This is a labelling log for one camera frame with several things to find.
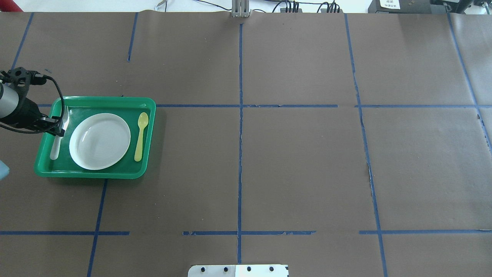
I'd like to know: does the green plastic tray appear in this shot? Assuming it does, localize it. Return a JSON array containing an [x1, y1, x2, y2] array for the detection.
[[35, 96, 156, 179]]

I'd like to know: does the aluminium frame post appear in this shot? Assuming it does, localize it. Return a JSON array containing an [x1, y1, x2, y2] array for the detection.
[[231, 0, 251, 18]]

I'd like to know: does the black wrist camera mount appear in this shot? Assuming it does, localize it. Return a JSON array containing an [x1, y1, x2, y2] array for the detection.
[[1, 67, 47, 90]]

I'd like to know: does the white round plate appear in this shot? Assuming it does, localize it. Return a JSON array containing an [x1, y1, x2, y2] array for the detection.
[[69, 113, 131, 170]]

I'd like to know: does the black box computer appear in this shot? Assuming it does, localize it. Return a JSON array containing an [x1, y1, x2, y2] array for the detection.
[[367, 0, 447, 14]]

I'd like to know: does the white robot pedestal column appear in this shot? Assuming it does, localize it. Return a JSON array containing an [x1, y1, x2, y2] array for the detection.
[[187, 264, 289, 277]]

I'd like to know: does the yellow plastic spoon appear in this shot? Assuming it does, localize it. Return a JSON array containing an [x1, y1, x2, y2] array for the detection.
[[134, 112, 149, 162]]

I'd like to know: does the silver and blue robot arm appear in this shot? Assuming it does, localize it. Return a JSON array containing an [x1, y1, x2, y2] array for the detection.
[[0, 83, 69, 160]]

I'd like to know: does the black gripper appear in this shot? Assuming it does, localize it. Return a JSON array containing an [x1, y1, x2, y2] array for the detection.
[[2, 98, 65, 137]]

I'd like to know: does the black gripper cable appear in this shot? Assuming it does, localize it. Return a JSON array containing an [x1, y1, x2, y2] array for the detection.
[[0, 75, 66, 134]]

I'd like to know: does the white plastic fork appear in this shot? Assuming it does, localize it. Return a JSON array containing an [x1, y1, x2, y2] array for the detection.
[[50, 106, 69, 160]]

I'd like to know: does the brown paper table cover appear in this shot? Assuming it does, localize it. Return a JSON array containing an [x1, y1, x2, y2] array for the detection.
[[1, 11, 491, 277]]

